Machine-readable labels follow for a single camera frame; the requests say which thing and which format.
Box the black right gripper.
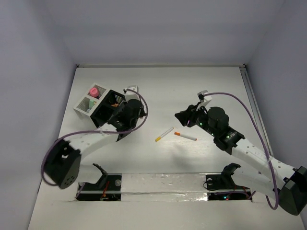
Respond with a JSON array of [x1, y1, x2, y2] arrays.
[[174, 102, 218, 137]]

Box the white pen orange cap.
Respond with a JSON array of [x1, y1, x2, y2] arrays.
[[174, 132, 197, 141]]

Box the green highlighter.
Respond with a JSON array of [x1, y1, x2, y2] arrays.
[[89, 99, 96, 110]]

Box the white pen yellow cap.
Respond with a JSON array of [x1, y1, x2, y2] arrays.
[[155, 127, 174, 142]]

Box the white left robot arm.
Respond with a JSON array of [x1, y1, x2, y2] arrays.
[[41, 99, 148, 189]]

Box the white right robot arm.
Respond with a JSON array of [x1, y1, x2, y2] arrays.
[[175, 103, 307, 216]]

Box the black slotted pen holder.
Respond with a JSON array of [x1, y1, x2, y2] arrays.
[[90, 90, 124, 128]]

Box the white slotted container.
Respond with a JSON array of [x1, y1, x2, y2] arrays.
[[73, 83, 109, 119]]

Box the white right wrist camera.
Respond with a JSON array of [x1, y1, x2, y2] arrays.
[[196, 90, 212, 111]]

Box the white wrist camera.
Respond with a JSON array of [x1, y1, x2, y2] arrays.
[[124, 85, 140, 102], [196, 90, 212, 111]]

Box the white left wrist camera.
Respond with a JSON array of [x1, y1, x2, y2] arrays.
[[124, 85, 140, 102]]

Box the metal rail on right edge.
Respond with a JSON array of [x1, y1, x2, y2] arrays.
[[239, 65, 274, 157]]

